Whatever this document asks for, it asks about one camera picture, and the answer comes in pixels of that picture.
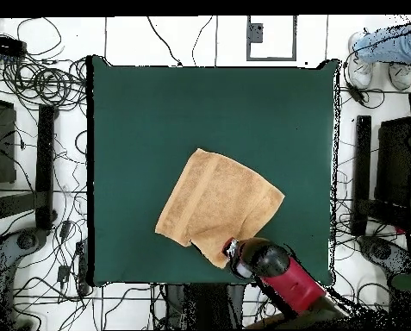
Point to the tan terry towel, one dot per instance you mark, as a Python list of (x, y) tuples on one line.
[(219, 200)]

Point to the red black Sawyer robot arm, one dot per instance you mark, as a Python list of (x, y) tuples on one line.
[(294, 286)]

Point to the black flat box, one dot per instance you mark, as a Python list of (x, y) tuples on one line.
[(1, 144), (394, 162)]

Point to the dark green table cloth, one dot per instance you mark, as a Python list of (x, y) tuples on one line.
[(191, 103)]

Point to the dark office chair base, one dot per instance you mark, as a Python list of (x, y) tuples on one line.
[(381, 251), (26, 241)]

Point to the long black stand bar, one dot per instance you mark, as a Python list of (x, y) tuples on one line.
[(46, 165), (362, 165)]

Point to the black power adapter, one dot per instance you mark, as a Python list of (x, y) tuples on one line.
[(63, 273), (65, 229)]

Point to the small grey box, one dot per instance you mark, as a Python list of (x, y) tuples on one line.
[(256, 32)]

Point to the short black stand bar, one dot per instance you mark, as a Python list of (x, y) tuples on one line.
[(12, 207)]

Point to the person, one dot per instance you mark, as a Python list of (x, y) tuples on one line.
[(391, 44)]

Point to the black power strip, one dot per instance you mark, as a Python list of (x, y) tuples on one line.
[(5, 46)]

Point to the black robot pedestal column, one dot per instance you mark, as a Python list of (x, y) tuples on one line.
[(205, 307)]

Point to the grey rectangular floor frame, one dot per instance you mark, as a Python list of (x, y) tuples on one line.
[(270, 59)]

